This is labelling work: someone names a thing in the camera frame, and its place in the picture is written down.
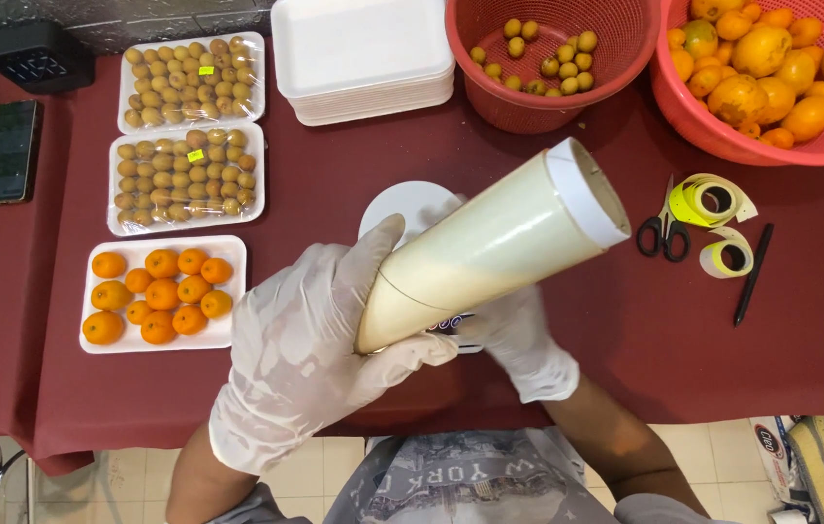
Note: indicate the large cling film roll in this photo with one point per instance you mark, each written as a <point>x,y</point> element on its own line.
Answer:
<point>492,244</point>

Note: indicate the group of loose yellow longans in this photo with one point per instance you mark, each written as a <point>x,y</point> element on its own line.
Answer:
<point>564,62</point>

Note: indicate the white foam tray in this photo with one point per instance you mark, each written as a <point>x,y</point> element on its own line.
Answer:
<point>233,251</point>
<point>115,218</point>
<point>128,113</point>

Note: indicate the black pen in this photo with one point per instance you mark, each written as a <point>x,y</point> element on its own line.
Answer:
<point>752,276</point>

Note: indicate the person's grey printed shirt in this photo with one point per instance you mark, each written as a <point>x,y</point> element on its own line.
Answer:
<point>470,480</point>

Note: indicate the black smartphone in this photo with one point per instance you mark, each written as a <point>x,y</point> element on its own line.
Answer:
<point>11,149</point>

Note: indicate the large pink plastic basket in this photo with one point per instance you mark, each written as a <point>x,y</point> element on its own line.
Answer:
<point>695,124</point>

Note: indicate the person's right hand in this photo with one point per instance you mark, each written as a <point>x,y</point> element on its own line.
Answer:
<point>528,349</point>

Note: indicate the stack of empty foam trays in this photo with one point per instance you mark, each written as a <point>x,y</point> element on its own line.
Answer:
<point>361,51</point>

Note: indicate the person's left hand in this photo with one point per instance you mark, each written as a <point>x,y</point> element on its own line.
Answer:
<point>288,342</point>

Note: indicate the black box device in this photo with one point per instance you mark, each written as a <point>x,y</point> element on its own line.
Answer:
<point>37,54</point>

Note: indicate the red plastic basket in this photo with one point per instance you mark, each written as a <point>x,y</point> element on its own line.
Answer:
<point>499,102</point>

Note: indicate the yellow label roll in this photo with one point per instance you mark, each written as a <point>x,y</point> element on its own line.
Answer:
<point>728,255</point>
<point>706,200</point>

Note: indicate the maroon tablecloth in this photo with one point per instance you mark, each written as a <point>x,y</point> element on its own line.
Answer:
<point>673,364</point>

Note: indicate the heap of orange citrus fruit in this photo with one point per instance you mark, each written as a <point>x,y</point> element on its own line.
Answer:
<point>761,65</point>

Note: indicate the white printed plastic bag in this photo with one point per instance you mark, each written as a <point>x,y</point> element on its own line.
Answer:
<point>772,455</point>

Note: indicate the white kitchen scale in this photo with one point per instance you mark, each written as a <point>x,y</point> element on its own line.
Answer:
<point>412,207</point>

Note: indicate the group of wrapped brown longans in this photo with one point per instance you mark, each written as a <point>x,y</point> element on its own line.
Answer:
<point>182,178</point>
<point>190,84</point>

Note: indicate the group of small oranges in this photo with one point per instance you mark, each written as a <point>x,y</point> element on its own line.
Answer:
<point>161,295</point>

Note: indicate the person's right fingers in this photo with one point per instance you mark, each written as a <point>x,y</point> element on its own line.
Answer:
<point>476,324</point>

